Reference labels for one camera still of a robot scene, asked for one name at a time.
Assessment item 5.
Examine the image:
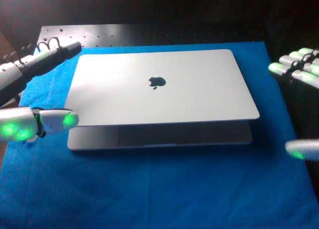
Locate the black perforated board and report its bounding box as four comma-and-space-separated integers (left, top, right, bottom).
39, 25, 277, 52

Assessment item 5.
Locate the blue cloth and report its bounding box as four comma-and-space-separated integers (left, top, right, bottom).
0, 40, 319, 229

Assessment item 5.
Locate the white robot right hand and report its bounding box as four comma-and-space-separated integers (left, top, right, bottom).
268, 47, 319, 161

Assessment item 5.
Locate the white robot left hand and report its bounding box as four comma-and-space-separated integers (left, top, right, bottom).
0, 37, 83, 144

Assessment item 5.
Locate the silver laptop with apple logo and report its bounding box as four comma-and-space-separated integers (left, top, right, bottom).
65, 48, 261, 152

